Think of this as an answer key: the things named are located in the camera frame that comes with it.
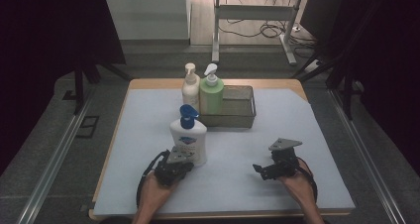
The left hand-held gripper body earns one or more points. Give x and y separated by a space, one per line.
171 168

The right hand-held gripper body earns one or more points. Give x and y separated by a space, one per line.
282 161

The white bottle with blue pump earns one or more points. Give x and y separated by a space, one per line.
189 139

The metal mesh basket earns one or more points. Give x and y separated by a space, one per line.
236 110

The green pump bottle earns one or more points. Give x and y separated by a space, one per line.
211 96

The cream pump bottle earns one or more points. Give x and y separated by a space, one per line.
190 88

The person's left hand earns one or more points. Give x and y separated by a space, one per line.
155 194

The light blue mat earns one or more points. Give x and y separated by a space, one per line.
231 158

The black tripod stand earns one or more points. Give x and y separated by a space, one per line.
330 68

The black metal stand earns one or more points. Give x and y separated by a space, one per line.
82 85

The black curtain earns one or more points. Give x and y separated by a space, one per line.
49 35
383 52

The white panel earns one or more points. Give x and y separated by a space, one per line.
147 16

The aluminium rail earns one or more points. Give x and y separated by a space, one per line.
56 158
366 158

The white metal desk frame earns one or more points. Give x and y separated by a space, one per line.
254 12

